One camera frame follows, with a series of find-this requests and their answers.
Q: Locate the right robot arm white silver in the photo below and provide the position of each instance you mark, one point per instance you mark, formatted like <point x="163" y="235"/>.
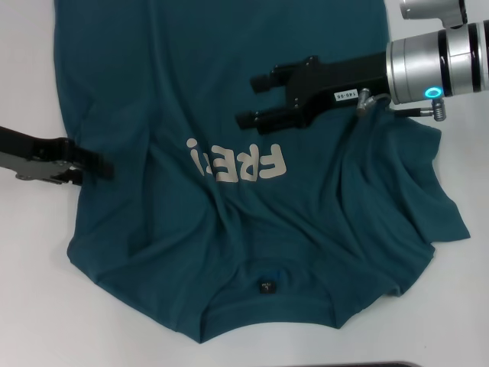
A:
<point x="416" y="69"/>

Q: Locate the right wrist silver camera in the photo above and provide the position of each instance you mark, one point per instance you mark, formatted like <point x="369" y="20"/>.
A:
<point x="428" y="9"/>

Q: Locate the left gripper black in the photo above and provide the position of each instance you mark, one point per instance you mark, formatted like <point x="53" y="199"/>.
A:
<point x="34" y="156"/>

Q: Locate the teal blue printed t-shirt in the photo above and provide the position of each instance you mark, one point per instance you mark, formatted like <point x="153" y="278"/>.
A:
<point x="191" y="229"/>

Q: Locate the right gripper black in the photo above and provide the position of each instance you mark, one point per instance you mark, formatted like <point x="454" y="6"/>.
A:
<point x="336" y="80"/>

